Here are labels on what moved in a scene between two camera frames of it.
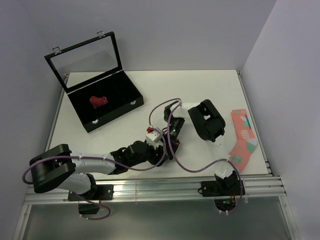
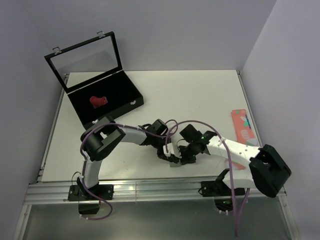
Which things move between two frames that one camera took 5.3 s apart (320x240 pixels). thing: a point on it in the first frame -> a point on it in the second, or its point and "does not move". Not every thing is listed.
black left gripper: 158,151 -> 161,154
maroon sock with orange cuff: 96,102 does not move
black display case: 90,72 does not move
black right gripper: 174,144 -> 183,159
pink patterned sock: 246,142 does not move
